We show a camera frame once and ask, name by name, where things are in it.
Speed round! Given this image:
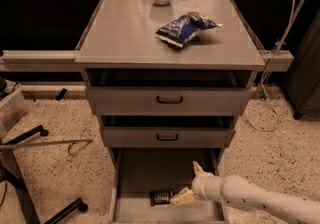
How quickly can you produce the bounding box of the dark rxbar chocolate bar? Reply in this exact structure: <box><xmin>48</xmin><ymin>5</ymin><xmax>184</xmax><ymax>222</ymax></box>
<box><xmin>149</xmin><ymin>190</ymin><xmax>175</xmax><ymax>206</ymax></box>

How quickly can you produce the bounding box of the blue chip bag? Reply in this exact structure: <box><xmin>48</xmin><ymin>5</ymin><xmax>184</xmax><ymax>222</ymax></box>
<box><xmin>156</xmin><ymin>11</ymin><xmax>221</xmax><ymax>48</ymax></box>

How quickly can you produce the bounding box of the dark grey side cabinet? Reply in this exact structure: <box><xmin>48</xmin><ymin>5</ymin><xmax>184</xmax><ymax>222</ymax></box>
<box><xmin>282</xmin><ymin>11</ymin><xmax>320</xmax><ymax>120</ymax></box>

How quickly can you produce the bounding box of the metal hook rod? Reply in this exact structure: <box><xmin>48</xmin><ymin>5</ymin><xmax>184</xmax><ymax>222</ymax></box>
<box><xmin>0</xmin><ymin>139</ymin><xmax>93</xmax><ymax>152</ymax></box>

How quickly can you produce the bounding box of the bottom grey open drawer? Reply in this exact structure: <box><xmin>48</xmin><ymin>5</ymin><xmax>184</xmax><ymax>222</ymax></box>
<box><xmin>109</xmin><ymin>148</ymin><xmax>228</xmax><ymax>224</ymax></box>

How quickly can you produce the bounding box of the white cable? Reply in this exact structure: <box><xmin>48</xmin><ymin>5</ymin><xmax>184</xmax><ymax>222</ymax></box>
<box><xmin>245</xmin><ymin>0</ymin><xmax>320</xmax><ymax>133</ymax></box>

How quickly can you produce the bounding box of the black stand base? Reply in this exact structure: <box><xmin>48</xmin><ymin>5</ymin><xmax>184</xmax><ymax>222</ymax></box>
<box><xmin>0</xmin><ymin>124</ymin><xmax>90</xmax><ymax>224</ymax></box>

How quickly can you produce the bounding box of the middle grey drawer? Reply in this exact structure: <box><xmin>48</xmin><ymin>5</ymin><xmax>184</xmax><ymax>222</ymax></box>
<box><xmin>101</xmin><ymin>116</ymin><xmax>235</xmax><ymax>148</ymax></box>

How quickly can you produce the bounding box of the grey drawer cabinet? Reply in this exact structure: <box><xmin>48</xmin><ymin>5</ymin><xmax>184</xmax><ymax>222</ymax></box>
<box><xmin>75</xmin><ymin>0</ymin><xmax>267</xmax><ymax>224</ymax></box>

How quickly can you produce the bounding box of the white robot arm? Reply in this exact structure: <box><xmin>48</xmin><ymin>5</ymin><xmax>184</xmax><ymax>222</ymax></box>
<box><xmin>170</xmin><ymin>161</ymin><xmax>320</xmax><ymax>224</ymax></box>

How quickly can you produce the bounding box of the clear plastic storage box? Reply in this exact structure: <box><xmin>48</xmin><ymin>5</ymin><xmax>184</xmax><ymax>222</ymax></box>
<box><xmin>0</xmin><ymin>80</ymin><xmax>29</xmax><ymax>138</ymax></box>

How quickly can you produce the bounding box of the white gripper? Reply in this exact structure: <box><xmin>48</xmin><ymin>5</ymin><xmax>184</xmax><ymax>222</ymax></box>
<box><xmin>170</xmin><ymin>161</ymin><xmax>226</xmax><ymax>206</ymax></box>

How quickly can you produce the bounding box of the top grey drawer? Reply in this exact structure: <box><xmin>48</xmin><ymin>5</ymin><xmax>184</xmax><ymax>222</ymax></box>
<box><xmin>86</xmin><ymin>68</ymin><xmax>251</xmax><ymax>116</ymax></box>

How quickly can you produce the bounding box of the small black floor block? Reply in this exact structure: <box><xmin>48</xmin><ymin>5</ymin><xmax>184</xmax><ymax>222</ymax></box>
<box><xmin>55</xmin><ymin>88</ymin><xmax>67</xmax><ymax>101</ymax></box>

